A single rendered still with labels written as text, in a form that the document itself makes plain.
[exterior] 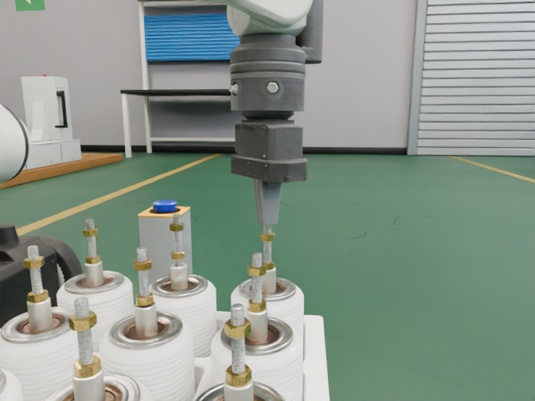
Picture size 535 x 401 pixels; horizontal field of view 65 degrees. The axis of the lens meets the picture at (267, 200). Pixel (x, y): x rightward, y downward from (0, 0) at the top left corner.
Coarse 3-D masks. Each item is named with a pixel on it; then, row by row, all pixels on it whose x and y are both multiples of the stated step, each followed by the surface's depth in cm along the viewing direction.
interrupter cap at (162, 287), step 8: (160, 280) 57; (168, 280) 58; (192, 280) 58; (200, 280) 57; (152, 288) 54; (160, 288) 55; (168, 288) 55; (192, 288) 55; (200, 288) 55; (160, 296) 53; (168, 296) 52; (176, 296) 52; (184, 296) 53
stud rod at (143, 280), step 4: (140, 248) 43; (144, 248) 43; (140, 252) 42; (144, 252) 43; (140, 256) 42; (144, 256) 43; (140, 260) 43; (144, 260) 43; (140, 272) 43; (144, 272) 43; (140, 276) 43; (144, 276) 43; (140, 280) 43; (144, 280) 43; (148, 280) 44; (140, 284) 43; (144, 284) 43; (148, 284) 43; (140, 288) 43; (144, 288) 43; (148, 288) 44; (140, 292) 43; (144, 292) 43; (148, 292) 44; (140, 296) 44; (144, 296) 43
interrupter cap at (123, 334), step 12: (120, 324) 45; (132, 324) 45; (168, 324) 45; (180, 324) 45; (120, 336) 43; (132, 336) 43; (144, 336) 43; (156, 336) 43; (168, 336) 43; (132, 348) 41; (144, 348) 41
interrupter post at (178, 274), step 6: (174, 264) 56; (186, 264) 56; (174, 270) 55; (180, 270) 55; (186, 270) 55; (174, 276) 55; (180, 276) 55; (186, 276) 56; (174, 282) 55; (180, 282) 55; (186, 282) 56; (174, 288) 55; (180, 288) 55
